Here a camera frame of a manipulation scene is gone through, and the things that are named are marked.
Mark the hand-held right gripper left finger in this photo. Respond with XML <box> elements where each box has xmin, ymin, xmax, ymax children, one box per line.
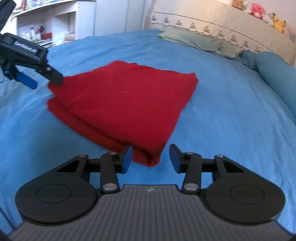
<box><xmin>57</xmin><ymin>145</ymin><xmax>134</xmax><ymax>193</ymax></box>

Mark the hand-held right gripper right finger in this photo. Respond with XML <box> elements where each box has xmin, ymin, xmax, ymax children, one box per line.
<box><xmin>169</xmin><ymin>143</ymin><xmax>245</xmax><ymax>193</ymax></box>

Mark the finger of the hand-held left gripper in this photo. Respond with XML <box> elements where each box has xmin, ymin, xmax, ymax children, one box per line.
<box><xmin>36</xmin><ymin>64</ymin><xmax>64</xmax><ymax>85</ymax></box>
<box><xmin>5</xmin><ymin>66</ymin><xmax>37</xmax><ymax>90</ymax></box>

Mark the red sweater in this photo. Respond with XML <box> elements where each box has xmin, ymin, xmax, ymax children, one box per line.
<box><xmin>47</xmin><ymin>60</ymin><xmax>199</xmax><ymax>168</ymax></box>

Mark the white plastic bag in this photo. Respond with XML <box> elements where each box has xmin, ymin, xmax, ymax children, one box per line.
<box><xmin>54</xmin><ymin>31</ymin><xmax>67</xmax><ymax>45</ymax></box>

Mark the white shelf unit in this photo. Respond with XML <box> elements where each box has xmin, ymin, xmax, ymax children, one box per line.
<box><xmin>14</xmin><ymin>0</ymin><xmax>96</xmax><ymax>48</ymax></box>

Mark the bed with blue sheet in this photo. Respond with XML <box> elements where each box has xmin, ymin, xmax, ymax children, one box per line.
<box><xmin>0</xmin><ymin>29</ymin><xmax>296</xmax><ymax>234</ymax></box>

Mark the grey and white wardrobe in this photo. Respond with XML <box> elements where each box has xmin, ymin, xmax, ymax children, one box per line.
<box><xmin>95</xmin><ymin>0</ymin><xmax>148</xmax><ymax>36</ymax></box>

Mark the green pillow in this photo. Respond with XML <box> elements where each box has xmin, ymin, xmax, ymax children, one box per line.
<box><xmin>158</xmin><ymin>28</ymin><xmax>242</xmax><ymax>58</ymax></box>

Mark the blue rolled duvet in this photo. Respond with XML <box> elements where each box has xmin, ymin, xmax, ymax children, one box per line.
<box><xmin>240</xmin><ymin>50</ymin><xmax>296</xmax><ymax>109</ymax></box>

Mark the beige embroidered headboard cover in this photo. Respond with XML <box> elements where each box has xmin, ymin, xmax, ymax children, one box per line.
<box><xmin>148</xmin><ymin>0</ymin><xmax>296</xmax><ymax>66</ymax></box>

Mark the row of plush toys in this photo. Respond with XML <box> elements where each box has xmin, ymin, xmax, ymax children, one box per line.
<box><xmin>232</xmin><ymin>0</ymin><xmax>295</xmax><ymax>35</ymax></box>

